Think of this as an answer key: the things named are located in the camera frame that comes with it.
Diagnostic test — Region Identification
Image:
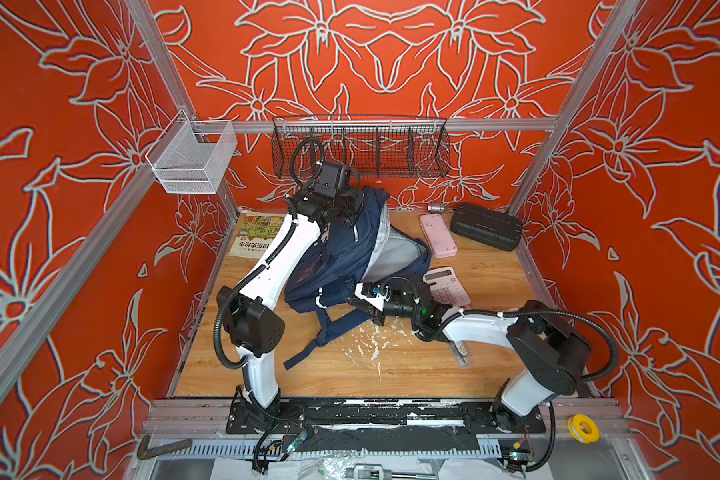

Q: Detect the navy blue student backpack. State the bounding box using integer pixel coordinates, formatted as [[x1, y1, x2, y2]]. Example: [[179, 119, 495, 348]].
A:
[[284, 186, 432, 370]]

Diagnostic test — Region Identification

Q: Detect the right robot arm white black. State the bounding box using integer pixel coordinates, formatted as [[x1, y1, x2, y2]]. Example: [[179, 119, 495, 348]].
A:
[[348, 276, 619, 433]]

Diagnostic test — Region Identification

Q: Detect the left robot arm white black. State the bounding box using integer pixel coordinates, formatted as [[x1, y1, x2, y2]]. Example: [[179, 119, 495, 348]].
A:
[[213, 136, 363, 422]]

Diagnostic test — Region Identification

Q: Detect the pink calculator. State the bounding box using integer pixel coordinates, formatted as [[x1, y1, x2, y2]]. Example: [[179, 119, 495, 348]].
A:
[[423, 267, 471, 308]]

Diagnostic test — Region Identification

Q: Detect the pink pencil case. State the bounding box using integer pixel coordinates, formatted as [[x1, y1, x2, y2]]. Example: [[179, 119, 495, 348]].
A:
[[419, 213, 458, 259]]

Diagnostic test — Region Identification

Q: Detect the colourful illustrated history book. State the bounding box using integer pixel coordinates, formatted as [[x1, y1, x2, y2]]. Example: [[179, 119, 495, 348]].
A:
[[228, 211, 284, 259]]

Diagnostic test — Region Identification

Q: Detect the clear plastic pen box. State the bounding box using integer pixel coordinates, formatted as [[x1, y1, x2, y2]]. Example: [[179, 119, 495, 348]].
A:
[[449, 341, 472, 369]]

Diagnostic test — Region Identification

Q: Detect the small silver metal cylinder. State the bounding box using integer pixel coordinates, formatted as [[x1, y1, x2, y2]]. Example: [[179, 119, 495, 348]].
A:
[[427, 203, 450, 214]]

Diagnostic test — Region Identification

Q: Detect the black hard case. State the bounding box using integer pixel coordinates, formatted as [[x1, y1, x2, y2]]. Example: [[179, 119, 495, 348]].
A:
[[450, 203, 523, 251]]

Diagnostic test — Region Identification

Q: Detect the yellow tape roll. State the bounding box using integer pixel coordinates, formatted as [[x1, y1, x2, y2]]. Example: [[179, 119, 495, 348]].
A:
[[567, 414, 600, 444]]

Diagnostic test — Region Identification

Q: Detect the dark metal hex key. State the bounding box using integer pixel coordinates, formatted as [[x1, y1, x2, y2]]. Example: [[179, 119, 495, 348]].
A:
[[136, 434, 193, 461]]

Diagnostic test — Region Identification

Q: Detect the black wire wall basket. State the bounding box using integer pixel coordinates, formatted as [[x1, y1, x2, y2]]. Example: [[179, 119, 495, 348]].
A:
[[271, 114, 452, 182]]

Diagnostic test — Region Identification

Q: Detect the white wire mesh basket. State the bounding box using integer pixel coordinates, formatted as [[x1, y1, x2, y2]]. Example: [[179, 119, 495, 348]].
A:
[[146, 110, 238, 195]]

